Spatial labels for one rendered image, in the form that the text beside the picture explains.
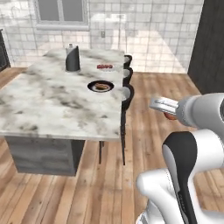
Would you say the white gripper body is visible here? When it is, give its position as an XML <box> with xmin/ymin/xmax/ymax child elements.
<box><xmin>149</xmin><ymin>97</ymin><xmax>179</xmax><ymax>116</ymax></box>

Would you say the orange-red round fruit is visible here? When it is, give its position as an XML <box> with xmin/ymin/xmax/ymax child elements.
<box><xmin>164</xmin><ymin>112</ymin><xmax>178</xmax><ymax>122</ymax></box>

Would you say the brown-orange fruit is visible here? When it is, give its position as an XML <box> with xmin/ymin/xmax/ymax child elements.
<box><xmin>94</xmin><ymin>83</ymin><xmax>109</xmax><ymax>91</ymax></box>

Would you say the red and white plate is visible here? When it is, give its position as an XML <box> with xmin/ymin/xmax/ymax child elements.
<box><xmin>96</xmin><ymin>63</ymin><xmax>116</xmax><ymax>73</ymax></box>

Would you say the black round plate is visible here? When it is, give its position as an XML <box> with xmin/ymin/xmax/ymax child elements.
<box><xmin>87</xmin><ymin>80</ymin><xmax>115</xmax><ymax>94</ymax></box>

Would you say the grey island counter base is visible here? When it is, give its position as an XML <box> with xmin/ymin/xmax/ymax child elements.
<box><xmin>4</xmin><ymin>136</ymin><xmax>87</xmax><ymax>177</ymax></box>

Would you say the black bar stool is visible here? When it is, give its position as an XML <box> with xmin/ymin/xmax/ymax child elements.
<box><xmin>98</xmin><ymin>84</ymin><xmax>136</xmax><ymax>166</ymax></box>
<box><xmin>122</xmin><ymin>66</ymin><xmax>135</xmax><ymax>88</ymax></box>
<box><xmin>122</xmin><ymin>53</ymin><xmax>133</xmax><ymax>70</ymax></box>

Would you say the dark wood tall cabinet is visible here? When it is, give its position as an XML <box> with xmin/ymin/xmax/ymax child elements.
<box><xmin>187</xmin><ymin>0</ymin><xmax>224</xmax><ymax>95</ymax></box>

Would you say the dark grey jug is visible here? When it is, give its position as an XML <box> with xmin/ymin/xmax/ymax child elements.
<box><xmin>65</xmin><ymin>43</ymin><xmax>81</xmax><ymax>73</ymax></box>

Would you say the grey framed window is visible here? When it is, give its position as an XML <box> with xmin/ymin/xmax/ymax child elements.
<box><xmin>33</xmin><ymin>0</ymin><xmax>90</xmax><ymax>32</ymax></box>

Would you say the black cabinet run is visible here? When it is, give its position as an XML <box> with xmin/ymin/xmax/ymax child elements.
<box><xmin>0</xmin><ymin>28</ymin><xmax>11</xmax><ymax>73</ymax></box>

